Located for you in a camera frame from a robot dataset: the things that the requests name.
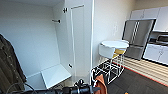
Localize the orange hooded sweater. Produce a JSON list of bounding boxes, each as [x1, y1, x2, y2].
[[94, 73, 109, 94]]

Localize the white wardrobe door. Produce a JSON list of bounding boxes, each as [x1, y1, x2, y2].
[[68, 0, 95, 86]]

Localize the white drying rack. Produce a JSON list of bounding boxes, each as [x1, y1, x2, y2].
[[90, 59, 125, 84]]

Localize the small dark door hinge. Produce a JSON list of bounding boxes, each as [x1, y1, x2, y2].
[[62, 7, 69, 14], [67, 63, 74, 69]]

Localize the white inner shelf unit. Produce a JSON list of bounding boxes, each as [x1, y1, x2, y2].
[[24, 63, 73, 90]]

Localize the round white table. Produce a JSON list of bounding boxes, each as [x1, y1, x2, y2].
[[100, 39, 130, 50]]

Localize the steel refrigerator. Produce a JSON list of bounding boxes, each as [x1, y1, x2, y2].
[[121, 18, 157, 61]]

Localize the white floor cabinets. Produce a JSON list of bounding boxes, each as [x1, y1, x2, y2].
[[142, 42, 168, 66]]

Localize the black clothes hook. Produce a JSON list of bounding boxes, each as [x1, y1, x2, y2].
[[51, 18, 62, 24]]

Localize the white wardrobe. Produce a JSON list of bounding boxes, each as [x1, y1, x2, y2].
[[0, 0, 95, 92]]

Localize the black hanging garment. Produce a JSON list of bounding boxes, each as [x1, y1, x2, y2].
[[0, 33, 28, 94]]

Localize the black countertop appliance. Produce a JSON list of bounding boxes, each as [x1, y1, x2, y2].
[[156, 34, 168, 43]]

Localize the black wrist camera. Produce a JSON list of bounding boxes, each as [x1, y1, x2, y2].
[[75, 78, 85, 88]]

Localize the white wall switch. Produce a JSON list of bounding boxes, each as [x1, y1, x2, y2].
[[113, 23, 119, 36]]

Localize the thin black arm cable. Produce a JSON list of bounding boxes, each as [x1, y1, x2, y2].
[[5, 81, 34, 94]]

